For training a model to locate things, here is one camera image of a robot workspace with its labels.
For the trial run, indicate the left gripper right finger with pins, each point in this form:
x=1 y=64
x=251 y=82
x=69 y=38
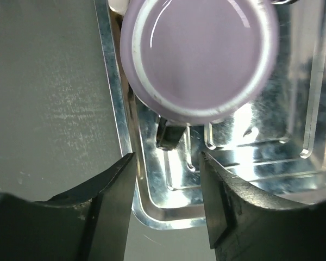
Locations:
x=245 y=222

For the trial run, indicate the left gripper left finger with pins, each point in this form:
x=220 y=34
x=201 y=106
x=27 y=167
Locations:
x=87 y=222

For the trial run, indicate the lilac purple mug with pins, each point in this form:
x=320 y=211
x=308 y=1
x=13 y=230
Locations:
x=197 y=62

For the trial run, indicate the pink and white mug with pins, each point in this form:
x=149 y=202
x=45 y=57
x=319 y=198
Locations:
x=119 y=6

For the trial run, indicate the silver metal tray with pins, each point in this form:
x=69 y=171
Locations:
x=277 y=142

